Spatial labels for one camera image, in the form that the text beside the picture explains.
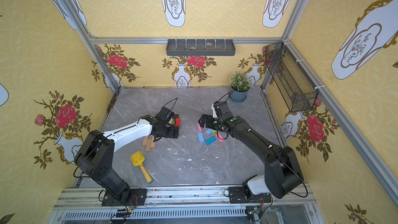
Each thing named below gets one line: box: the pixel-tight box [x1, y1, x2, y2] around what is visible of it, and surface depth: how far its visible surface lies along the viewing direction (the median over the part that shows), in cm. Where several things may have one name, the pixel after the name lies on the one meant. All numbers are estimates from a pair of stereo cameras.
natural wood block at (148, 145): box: [145, 138, 152, 152], surface depth 92 cm
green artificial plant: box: [229, 72, 253, 93], surface depth 104 cm
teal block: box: [204, 135, 217, 146], surface depth 94 cm
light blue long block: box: [197, 132, 205, 144], surface depth 94 cm
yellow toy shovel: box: [130, 150, 153, 184], surface depth 85 cm
